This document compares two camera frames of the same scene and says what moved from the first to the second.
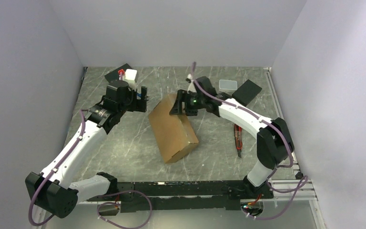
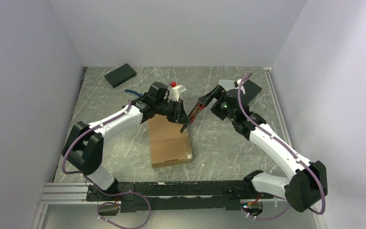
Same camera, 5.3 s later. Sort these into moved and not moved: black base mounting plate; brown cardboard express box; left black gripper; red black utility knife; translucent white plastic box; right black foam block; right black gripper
Moved: right black gripper; red black utility knife; left black gripper; brown cardboard express box
Not moved: right black foam block; translucent white plastic box; black base mounting plate
